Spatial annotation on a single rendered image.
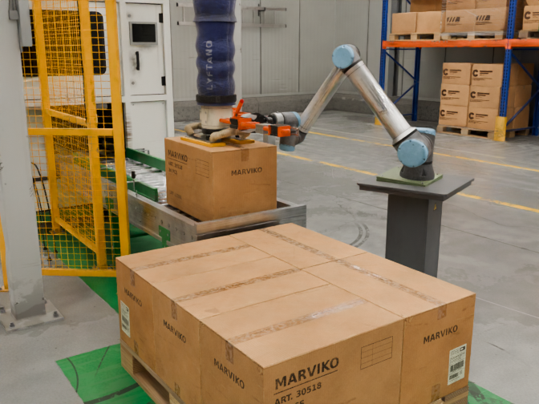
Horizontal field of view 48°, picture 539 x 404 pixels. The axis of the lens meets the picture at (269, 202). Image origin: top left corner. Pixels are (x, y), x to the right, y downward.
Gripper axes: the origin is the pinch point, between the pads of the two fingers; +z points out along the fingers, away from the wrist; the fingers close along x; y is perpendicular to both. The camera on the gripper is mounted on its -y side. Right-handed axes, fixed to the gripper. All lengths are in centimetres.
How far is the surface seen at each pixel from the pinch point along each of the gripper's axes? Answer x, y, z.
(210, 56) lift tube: 34.0, 20.6, 7.9
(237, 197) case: -38.6, -3.5, 5.6
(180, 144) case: -14.5, 35.1, 19.8
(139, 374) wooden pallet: -106, -35, 77
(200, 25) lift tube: 50, 26, 11
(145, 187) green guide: -47, 76, 24
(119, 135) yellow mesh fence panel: -12, 64, 43
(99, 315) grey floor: -109, 43, 69
